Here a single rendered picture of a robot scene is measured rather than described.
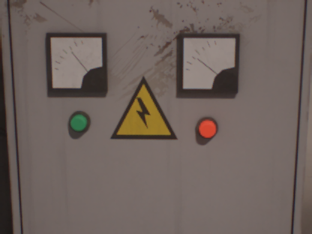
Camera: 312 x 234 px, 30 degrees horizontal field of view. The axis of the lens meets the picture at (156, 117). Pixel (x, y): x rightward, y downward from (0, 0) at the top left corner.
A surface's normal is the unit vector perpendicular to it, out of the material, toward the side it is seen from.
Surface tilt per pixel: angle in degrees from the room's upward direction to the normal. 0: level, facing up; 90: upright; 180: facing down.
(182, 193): 90
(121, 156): 90
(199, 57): 90
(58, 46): 90
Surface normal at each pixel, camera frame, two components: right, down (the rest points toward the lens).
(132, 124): -0.03, 0.24
